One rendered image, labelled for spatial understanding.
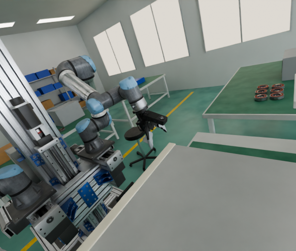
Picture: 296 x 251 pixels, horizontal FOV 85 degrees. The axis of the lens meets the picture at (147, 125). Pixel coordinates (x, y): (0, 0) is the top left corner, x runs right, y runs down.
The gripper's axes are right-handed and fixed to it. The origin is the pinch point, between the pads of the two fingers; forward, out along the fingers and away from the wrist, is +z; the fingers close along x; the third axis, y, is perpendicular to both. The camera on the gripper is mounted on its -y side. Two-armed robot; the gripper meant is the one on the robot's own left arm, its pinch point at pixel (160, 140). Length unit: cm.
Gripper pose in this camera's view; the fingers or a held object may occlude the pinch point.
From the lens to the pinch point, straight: 85.5
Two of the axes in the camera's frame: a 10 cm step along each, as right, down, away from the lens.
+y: -6.9, 0.5, 7.2
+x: -5.7, 5.7, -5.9
